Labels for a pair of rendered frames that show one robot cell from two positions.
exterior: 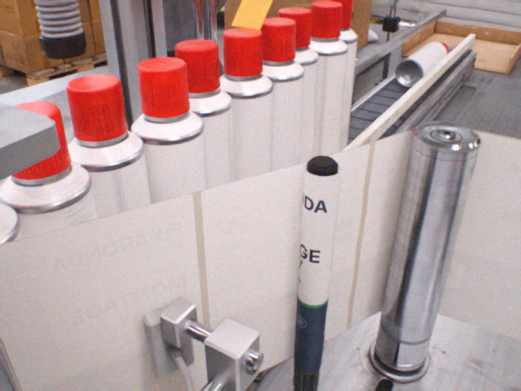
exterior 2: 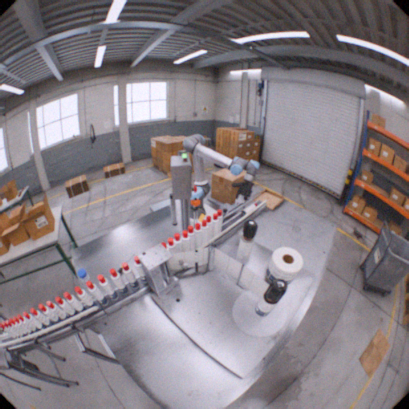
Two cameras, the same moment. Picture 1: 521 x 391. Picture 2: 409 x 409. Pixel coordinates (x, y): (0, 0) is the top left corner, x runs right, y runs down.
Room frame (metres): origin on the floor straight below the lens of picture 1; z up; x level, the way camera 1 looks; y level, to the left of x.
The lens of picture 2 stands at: (-0.38, -0.20, 1.75)
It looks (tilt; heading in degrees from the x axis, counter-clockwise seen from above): 32 degrees down; 13
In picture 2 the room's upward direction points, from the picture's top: 2 degrees clockwise
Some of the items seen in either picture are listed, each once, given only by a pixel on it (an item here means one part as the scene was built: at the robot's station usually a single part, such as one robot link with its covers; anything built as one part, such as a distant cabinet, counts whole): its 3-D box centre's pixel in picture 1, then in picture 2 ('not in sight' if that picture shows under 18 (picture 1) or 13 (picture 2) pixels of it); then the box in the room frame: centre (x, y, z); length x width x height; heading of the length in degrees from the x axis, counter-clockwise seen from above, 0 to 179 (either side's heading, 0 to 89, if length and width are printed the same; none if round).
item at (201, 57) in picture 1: (203, 164); (190, 239); (0.38, 0.05, 0.98); 0.05 x 0.05 x 0.20
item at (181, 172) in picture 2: not in sight; (180, 176); (0.43, 0.11, 1.38); 0.17 x 0.10 x 0.19; 23
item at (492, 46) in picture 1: (467, 43); (269, 198); (1.32, -0.55, 0.85); 0.30 x 0.26 x 0.04; 148
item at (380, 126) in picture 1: (396, 110); (234, 224); (0.70, -0.20, 0.90); 1.07 x 0.01 x 0.02; 148
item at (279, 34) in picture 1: (275, 126); (204, 233); (0.46, -0.02, 0.98); 0.05 x 0.05 x 0.20
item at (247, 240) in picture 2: not in sight; (246, 242); (0.39, -0.30, 1.03); 0.09 x 0.09 x 0.30
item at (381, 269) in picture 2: not in sight; (388, 261); (0.79, -2.69, 0.48); 0.89 x 0.63 x 0.96; 69
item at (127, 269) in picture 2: not in sight; (130, 275); (0.00, 0.28, 0.98); 0.05 x 0.05 x 0.20
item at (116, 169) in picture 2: not in sight; (113, 170); (3.30, 3.43, 0.11); 0.65 x 0.54 x 0.22; 137
